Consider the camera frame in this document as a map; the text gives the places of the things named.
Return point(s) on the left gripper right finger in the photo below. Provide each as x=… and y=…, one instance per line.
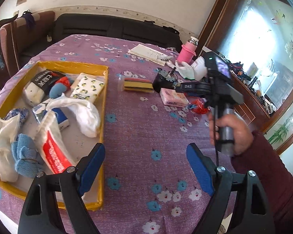
x=251, y=212

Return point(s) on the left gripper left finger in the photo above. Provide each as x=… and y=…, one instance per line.
x=40, y=212

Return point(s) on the red plastic bag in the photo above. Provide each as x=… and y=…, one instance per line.
x=197, y=106

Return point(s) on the pink tissue pack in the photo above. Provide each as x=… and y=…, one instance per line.
x=172, y=98

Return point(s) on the blue knitted cloth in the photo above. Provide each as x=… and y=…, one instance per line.
x=28, y=161

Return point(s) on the red white tissue pack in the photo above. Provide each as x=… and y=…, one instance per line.
x=49, y=143

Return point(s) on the striped sponge stack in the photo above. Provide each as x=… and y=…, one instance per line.
x=134, y=84

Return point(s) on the black white tissue pack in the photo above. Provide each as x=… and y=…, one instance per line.
x=40, y=86

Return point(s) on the blue red stuffed toy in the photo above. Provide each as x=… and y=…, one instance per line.
x=61, y=86

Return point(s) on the lemon print tissue pack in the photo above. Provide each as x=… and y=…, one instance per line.
x=87, y=87

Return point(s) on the maroon sleeve forearm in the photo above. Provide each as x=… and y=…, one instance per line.
x=276, y=180

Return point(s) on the person right hand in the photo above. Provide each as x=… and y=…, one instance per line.
x=243, y=137

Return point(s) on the pink thermos bottle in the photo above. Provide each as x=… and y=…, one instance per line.
x=188, y=50

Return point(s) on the black electric motor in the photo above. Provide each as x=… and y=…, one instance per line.
x=165, y=79

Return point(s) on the wooden windowsill cabinet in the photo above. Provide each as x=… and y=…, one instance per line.
x=258, y=36

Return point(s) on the open paper notebook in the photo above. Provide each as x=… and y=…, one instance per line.
x=150, y=54

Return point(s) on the purple floral tablecloth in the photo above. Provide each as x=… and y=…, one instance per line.
x=149, y=186

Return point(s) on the black sofa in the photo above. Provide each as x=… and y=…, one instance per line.
x=103, y=25

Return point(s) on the brown armchair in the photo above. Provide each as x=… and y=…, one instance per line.
x=25, y=38

